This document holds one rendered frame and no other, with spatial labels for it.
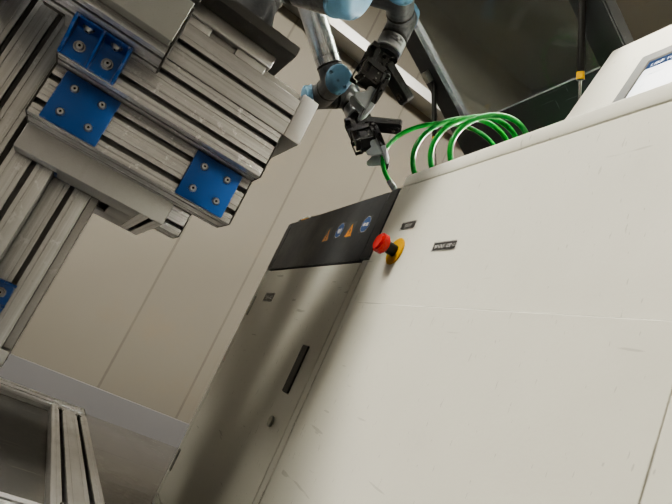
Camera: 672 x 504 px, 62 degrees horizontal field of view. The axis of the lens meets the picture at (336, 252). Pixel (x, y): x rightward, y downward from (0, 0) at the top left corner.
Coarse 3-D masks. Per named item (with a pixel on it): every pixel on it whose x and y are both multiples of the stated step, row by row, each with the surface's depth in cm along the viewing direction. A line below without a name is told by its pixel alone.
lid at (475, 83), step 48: (432, 0) 178; (480, 0) 164; (528, 0) 151; (576, 0) 139; (432, 48) 190; (480, 48) 174; (528, 48) 160; (576, 48) 148; (480, 96) 185; (528, 96) 169; (576, 96) 154; (480, 144) 195
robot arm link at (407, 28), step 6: (414, 6) 152; (414, 12) 149; (414, 18) 151; (390, 24) 150; (396, 24) 149; (402, 24) 149; (408, 24) 150; (414, 24) 153; (384, 30) 151; (390, 30) 151; (396, 30) 149; (402, 30) 150; (408, 30) 151; (402, 36) 150; (408, 36) 152
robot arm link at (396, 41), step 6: (384, 36) 150; (390, 36) 149; (396, 36) 150; (378, 42) 150; (384, 42) 149; (390, 42) 148; (396, 42) 149; (402, 42) 150; (396, 48) 149; (402, 48) 151
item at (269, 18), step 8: (240, 0) 96; (248, 0) 97; (256, 0) 98; (264, 0) 100; (272, 0) 102; (248, 8) 96; (256, 8) 98; (264, 8) 99; (272, 8) 102; (264, 16) 100; (272, 16) 102; (272, 24) 103
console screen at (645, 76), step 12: (648, 60) 117; (660, 60) 113; (636, 72) 117; (648, 72) 113; (660, 72) 109; (624, 84) 118; (636, 84) 113; (648, 84) 109; (660, 84) 106; (624, 96) 114
